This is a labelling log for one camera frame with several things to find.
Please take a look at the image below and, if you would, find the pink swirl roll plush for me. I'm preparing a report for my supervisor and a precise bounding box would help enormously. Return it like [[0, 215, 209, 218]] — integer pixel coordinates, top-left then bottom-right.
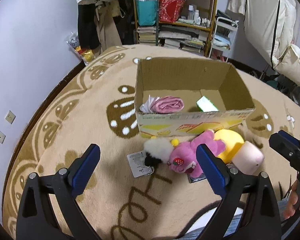
[[232, 141, 264, 175]]

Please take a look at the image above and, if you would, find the open cardboard box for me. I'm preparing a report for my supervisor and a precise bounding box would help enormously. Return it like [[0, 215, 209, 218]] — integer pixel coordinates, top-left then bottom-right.
[[134, 57, 255, 139]]

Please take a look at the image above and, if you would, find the wooden bookshelf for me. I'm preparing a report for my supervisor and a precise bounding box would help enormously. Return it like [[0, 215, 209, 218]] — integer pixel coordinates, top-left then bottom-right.
[[131, 0, 220, 57]]

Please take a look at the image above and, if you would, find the bag of yellow toys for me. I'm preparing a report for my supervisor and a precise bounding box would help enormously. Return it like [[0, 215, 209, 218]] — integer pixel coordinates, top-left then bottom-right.
[[66, 32, 95, 66]]

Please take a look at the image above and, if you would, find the white wall socket lower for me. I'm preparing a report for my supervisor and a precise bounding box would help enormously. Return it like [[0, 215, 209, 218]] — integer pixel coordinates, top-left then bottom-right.
[[0, 131, 6, 144]]

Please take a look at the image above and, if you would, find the green tissue pack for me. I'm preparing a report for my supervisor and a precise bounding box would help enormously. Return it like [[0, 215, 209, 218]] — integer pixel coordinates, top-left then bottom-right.
[[196, 96, 219, 113]]

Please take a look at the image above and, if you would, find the white wall socket upper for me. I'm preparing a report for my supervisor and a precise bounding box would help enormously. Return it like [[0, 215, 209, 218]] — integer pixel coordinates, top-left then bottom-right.
[[5, 111, 16, 124]]

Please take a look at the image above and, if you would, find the person's right hand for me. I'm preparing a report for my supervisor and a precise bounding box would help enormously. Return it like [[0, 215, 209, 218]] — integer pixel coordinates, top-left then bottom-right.
[[283, 180, 298, 220]]

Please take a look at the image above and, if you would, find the stack of books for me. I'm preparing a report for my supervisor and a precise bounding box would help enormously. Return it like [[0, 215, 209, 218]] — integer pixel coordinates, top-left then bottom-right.
[[136, 24, 209, 55]]

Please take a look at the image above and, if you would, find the beige hanging coat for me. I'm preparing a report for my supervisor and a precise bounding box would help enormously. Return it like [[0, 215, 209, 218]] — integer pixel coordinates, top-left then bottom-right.
[[94, 2, 122, 54]]

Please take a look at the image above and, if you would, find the red patterned bag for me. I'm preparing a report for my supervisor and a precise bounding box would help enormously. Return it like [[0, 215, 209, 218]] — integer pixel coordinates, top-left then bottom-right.
[[159, 0, 185, 23]]

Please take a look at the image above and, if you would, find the teal storage bag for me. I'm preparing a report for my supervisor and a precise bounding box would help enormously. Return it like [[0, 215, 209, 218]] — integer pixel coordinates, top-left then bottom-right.
[[135, 0, 157, 26]]

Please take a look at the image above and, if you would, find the white wall socket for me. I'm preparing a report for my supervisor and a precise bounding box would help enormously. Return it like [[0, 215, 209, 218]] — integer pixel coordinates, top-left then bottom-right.
[[5, 111, 16, 124], [0, 131, 6, 144]]

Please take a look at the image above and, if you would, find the cream folded mattress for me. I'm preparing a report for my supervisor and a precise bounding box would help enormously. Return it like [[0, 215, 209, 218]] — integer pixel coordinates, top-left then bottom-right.
[[244, 0, 300, 87]]

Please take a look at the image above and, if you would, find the white rolling cart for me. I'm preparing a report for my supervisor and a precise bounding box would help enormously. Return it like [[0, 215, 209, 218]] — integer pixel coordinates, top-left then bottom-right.
[[209, 16, 238, 62]]

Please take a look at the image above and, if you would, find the pink towel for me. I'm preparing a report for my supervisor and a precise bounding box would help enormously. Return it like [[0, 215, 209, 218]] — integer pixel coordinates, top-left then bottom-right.
[[150, 96, 184, 114]]

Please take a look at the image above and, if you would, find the white fluffy keychain plush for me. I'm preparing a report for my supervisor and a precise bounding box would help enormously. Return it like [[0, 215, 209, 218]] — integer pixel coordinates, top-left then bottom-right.
[[143, 137, 179, 168]]

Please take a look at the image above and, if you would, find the white paper tag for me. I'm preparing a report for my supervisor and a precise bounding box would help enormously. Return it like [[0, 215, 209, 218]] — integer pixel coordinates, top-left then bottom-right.
[[127, 151, 152, 178]]

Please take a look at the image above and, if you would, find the pink bear plush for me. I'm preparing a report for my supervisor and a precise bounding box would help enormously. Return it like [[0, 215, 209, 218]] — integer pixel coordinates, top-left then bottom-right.
[[167, 129, 226, 178]]

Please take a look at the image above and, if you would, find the yellow round plush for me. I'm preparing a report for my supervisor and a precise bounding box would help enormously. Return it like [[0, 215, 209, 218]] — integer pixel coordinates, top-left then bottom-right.
[[215, 129, 244, 164]]

